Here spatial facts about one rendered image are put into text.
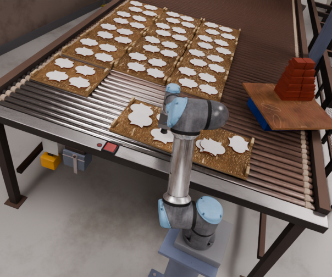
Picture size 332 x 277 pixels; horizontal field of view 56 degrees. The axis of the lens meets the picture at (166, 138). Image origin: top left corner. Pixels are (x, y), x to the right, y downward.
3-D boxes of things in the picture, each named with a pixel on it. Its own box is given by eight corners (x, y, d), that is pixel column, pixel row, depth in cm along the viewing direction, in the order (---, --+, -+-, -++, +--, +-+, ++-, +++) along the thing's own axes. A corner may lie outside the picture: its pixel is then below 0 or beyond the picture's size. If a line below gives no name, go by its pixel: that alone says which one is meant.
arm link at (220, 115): (242, 103, 115) (207, 98, 163) (212, 100, 113) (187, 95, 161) (237, 134, 116) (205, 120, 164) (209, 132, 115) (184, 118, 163)
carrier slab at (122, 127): (173, 154, 177) (174, 152, 176) (109, 130, 182) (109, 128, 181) (190, 120, 203) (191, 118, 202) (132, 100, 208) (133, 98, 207)
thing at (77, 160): (83, 177, 185) (83, 156, 173) (62, 169, 187) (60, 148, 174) (92, 164, 193) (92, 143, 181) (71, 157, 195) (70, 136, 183)
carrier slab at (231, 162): (246, 180, 171) (247, 178, 170) (176, 155, 176) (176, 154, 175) (252, 141, 197) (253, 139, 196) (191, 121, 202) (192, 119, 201)
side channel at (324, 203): (321, 221, 168) (331, 211, 161) (310, 217, 168) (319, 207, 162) (297, 3, 466) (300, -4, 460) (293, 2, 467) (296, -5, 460)
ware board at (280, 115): (338, 129, 205) (339, 127, 204) (272, 130, 192) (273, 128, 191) (299, 86, 240) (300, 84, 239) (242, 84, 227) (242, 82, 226)
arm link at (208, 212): (219, 236, 132) (228, 219, 122) (188, 235, 130) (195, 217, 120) (214, 211, 140) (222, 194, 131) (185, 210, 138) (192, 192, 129)
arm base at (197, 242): (212, 254, 136) (219, 243, 129) (179, 245, 137) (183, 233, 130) (216, 225, 147) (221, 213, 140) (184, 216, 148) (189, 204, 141)
